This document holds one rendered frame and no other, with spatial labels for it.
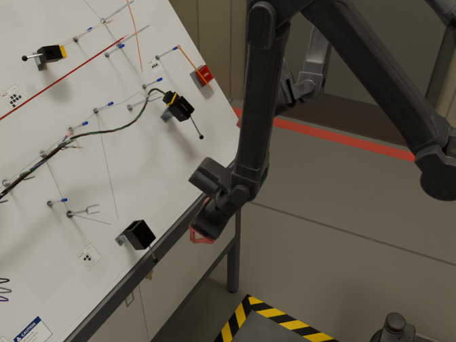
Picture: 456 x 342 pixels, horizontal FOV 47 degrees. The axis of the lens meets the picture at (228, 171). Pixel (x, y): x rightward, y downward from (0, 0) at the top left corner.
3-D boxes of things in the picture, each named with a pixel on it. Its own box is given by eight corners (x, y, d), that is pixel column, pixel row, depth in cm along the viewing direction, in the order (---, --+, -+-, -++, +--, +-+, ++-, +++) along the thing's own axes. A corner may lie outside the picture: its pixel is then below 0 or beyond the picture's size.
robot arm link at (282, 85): (286, 106, 126) (302, 105, 130) (277, 80, 127) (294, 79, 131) (267, 117, 132) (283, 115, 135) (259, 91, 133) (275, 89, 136)
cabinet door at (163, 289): (237, 236, 209) (239, 161, 182) (151, 343, 174) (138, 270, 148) (231, 233, 210) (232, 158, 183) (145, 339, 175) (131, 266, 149)
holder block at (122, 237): (136, 269, 140) (159, 268, 133) (110, 233, 137) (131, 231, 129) (147, 257, 143) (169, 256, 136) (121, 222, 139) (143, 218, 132)
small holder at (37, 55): (10, 55, 125) (22, 45, 120) (45, 51, 132) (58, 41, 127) (17, 74, 126) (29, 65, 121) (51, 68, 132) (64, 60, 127)
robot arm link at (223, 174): (252, 196, 103) (267, 168, 109) (204, 160, 102) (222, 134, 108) (224, 222, 112) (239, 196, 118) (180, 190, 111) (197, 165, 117)
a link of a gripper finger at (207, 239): (176, 239, 122) (193, 221, 116) (189, 218, 127) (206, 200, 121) (199, 256, 123) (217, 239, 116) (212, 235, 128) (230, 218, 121)
